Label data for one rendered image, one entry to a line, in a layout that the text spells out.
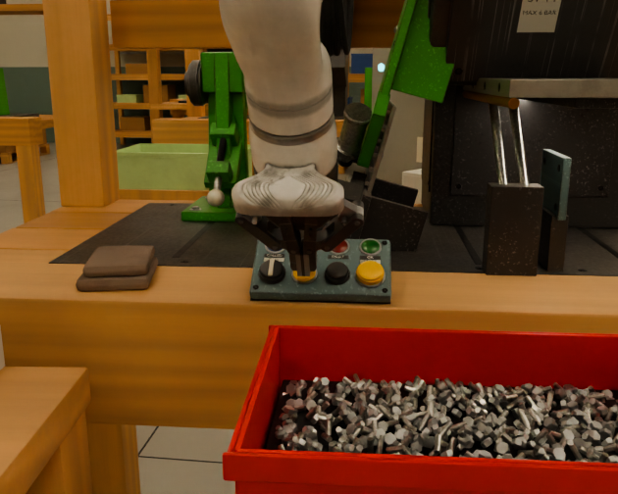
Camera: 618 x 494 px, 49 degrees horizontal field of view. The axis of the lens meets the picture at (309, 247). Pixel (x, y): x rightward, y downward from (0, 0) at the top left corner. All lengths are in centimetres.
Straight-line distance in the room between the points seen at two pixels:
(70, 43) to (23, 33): 1124
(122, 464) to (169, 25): 93
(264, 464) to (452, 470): 11
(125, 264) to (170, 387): 15
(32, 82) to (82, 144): 1118
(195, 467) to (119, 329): 141
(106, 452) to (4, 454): 101
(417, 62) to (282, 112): 41
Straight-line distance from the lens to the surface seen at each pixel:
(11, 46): 1273
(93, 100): 137
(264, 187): 55
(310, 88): 52
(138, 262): 78
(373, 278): 71
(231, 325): 73
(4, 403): 68
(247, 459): 41
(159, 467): 216
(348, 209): 64
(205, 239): 100
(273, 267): 72
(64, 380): 70
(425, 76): 91
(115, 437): 157
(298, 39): 48
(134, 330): 76
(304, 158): 55
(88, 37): 137
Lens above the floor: 113
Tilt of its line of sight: 14 degrees down
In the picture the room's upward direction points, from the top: straight up
